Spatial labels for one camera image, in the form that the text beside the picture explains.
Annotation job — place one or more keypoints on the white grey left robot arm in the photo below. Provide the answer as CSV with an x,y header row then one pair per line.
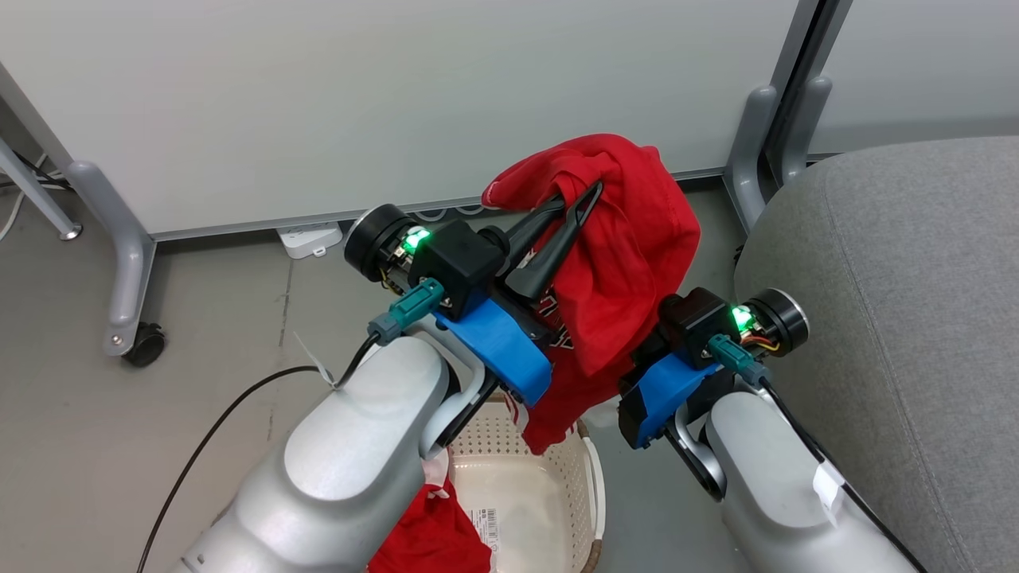
x,y
350,461

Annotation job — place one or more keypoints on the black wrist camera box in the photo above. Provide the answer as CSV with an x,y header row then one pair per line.
x,y
696,326
458,267

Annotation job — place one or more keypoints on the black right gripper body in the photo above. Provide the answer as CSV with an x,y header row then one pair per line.
x,y
776,322

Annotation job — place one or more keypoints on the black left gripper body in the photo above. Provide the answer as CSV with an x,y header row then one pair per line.
x,y
380,239

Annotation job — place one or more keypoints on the red t-shirt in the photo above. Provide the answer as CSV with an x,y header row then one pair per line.
x,y
621,239

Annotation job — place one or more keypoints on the blue left camera mount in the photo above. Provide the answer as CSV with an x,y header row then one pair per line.
x,y
497,346

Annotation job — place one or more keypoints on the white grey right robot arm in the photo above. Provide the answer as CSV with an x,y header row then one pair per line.
x,y
768,493

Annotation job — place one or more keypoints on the grey fabric sofa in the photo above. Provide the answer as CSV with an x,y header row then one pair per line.
x,y
907,318

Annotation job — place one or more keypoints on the wide white partition panel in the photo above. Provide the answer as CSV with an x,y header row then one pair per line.
x,y
358,103

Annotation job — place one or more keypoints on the white barcode sticker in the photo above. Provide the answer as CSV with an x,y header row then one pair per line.
x,y
486,532

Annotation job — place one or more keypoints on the grey metal table leg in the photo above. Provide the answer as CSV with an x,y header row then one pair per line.
x,y
36,191

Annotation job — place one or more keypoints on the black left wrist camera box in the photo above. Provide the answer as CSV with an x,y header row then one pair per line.
x,y
458,267

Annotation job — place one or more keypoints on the grey partition foot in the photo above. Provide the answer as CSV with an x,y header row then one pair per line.
x,y
748,159
804,119
127,263

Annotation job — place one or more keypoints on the white power strip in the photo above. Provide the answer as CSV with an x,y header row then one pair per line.
x,y
309,239

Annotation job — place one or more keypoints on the narrow white partition panel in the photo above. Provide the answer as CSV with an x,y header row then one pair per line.
x,y
923,72

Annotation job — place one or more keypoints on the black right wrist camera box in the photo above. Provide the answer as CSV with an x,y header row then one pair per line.
x,y
696,326

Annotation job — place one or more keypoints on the cream perforated laundry basket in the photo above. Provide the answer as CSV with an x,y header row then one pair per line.
x,y
549,493

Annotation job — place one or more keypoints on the black caster wheel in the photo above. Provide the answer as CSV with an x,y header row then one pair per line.
x,y
146,344

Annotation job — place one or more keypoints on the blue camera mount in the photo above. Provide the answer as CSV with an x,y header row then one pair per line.
x,y
497,346
673,386

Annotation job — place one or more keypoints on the red garment with white print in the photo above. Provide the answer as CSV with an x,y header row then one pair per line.
x,y
426,537

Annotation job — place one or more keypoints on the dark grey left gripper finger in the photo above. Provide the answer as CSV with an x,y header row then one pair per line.
x,y
537,270
535,223

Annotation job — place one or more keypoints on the blue right camera mount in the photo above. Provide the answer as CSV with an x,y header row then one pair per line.
x,y
673,386

